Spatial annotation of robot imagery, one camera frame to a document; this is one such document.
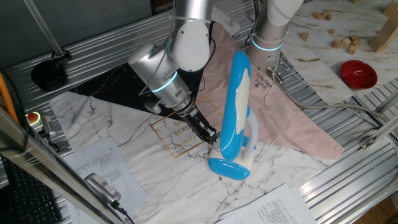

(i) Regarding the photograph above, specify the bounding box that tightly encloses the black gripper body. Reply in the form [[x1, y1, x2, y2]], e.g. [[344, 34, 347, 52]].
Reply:
[[178, 104, 215, 138]]

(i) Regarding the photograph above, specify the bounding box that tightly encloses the blue and white desk lamp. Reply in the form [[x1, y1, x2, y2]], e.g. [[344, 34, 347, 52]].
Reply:
[[207, 50, 259, 181]]

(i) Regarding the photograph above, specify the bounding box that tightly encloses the red emergency stop button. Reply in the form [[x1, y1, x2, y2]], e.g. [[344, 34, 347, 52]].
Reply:
[[25, 111, 43, 128]]

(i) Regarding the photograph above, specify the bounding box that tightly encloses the pink black marble print cloth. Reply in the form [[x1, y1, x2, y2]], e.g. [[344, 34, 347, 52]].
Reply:
[[49, 21, 346, 224]]

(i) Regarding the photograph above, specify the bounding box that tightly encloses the printed text paper sheet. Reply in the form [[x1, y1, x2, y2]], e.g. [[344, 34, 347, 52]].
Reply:
[[217, 183, 318, 224]]

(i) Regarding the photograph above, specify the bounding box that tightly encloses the silver robot mounting plate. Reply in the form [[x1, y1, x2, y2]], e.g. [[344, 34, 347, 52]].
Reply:
[[273, 57, 299, 86]]

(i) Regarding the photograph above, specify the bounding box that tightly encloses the printed table paper stack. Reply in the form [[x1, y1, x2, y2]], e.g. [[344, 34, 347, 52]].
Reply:
[[62, 136, 149, 224]]

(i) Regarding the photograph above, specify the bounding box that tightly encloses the white power strip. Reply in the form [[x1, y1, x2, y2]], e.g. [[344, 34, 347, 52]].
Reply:
[[211, 6, 241, 35]]

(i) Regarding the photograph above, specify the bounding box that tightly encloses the silver handheld device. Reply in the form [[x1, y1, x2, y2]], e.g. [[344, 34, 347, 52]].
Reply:
[[83, 172, 122, 205]]

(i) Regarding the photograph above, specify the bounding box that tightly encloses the red bowl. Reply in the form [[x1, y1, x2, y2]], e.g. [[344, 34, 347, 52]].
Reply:
[[340, 59, 379, 90]]

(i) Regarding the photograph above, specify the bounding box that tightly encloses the black keyboard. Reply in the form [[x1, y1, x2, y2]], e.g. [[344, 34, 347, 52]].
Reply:
[[0, 155, 62, 224]]

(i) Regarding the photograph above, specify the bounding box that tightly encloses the large wooden block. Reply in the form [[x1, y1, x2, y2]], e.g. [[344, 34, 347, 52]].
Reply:
[[368, 17, 398, 53], [382, 0, 398, 18]]

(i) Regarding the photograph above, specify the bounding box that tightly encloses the white lamp power cable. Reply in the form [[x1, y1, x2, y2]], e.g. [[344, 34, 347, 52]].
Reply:
[[254, 54, 285, 161]]

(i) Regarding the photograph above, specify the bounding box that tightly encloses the thick black cable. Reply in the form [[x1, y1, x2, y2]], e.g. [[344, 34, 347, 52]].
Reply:
[[198, 20, 217, 93]]

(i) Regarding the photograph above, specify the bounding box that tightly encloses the black device cable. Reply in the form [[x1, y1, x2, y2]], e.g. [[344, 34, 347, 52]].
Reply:
[[111, 200, 136, 224]]

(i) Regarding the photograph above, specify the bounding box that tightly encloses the grey robot cable hose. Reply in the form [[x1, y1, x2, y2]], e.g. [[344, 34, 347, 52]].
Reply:
[[266, 65, 398, 125]]

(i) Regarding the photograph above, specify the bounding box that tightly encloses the metal clamp bracket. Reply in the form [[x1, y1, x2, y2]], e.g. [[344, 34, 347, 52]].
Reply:
[[40, 113, 71, 153]]

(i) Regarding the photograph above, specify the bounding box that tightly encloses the black round camera stand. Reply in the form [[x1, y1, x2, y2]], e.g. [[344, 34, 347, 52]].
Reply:
[[23, 0, 68, 93]]

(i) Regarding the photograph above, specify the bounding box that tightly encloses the aluminium frame profile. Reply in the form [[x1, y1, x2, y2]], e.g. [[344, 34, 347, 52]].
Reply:
[[0, 107, 125, 224], [359, 118, 398, 149], [373, 90, 398, 113]]

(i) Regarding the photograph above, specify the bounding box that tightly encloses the orange cable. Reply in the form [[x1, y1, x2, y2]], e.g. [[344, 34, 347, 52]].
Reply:
[[0, 73, 20, 124]]

